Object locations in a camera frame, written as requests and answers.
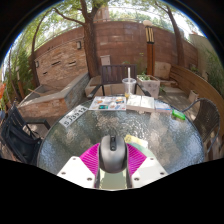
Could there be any small green marker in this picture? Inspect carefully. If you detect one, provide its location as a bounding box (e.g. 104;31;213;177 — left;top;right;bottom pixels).
171;109;186;121

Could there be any black bag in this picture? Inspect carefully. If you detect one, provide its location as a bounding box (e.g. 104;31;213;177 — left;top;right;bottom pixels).
6;126;34;158

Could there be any yellow paper note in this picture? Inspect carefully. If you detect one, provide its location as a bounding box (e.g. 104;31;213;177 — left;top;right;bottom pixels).
123;134;149;150

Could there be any thin curved tree trunk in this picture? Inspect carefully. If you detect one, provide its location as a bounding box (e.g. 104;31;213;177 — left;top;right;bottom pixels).
28;19;51;88

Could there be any large forked tree trunk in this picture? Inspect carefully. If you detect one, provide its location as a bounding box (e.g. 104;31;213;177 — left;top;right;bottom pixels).
53;0;111;79

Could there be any stone raised garden bed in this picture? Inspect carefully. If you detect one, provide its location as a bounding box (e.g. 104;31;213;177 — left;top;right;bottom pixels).
18;71;91;118

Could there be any white planter with plants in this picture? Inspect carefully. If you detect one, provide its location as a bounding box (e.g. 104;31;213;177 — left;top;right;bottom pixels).
136;73;162;99

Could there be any slim leaning tree trunk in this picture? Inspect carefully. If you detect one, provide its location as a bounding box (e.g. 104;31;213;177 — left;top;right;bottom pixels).
154;0;186;68

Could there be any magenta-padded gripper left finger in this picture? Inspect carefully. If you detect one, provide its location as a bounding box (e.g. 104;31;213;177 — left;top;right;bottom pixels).
57;142;102;190

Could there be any white paint palette tray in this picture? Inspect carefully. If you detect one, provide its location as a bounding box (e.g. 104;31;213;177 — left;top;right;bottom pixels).
88;95;128;112

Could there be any dark wooden slatted chair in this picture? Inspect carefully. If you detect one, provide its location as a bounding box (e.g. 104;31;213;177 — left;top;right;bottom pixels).
87;63;152;99

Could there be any open white sketchbook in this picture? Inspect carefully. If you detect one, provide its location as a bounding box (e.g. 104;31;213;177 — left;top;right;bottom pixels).
125;94;173;114

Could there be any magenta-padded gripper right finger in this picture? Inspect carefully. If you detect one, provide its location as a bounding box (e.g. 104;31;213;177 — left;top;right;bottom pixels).
125;142;169;190

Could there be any round pale green mouse pad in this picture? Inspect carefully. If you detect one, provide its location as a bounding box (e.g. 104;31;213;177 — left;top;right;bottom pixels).
99;141;158;190

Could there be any black metal patio chair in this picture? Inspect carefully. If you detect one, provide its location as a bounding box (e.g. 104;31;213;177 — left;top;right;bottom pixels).
0;104;51;166

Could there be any low concrete block planter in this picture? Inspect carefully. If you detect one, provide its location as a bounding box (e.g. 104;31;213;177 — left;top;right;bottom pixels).
84;75;103;98

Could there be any brown wicker chair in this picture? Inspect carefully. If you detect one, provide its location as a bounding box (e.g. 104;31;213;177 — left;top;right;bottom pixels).
182;97;222;158

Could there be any grey and black computer mouse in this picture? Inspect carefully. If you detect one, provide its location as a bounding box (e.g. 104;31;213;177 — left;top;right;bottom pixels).
98;134;129;174

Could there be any leaning beige stone slab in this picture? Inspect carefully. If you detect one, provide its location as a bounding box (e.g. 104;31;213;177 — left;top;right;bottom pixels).
154;61;172;80

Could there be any beige wall utility box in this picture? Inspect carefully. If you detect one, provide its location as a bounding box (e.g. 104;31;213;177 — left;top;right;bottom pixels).
100;54;111;67

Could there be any curved wooden bench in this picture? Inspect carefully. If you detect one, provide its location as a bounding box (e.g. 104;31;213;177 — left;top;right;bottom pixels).
169;64;224;116

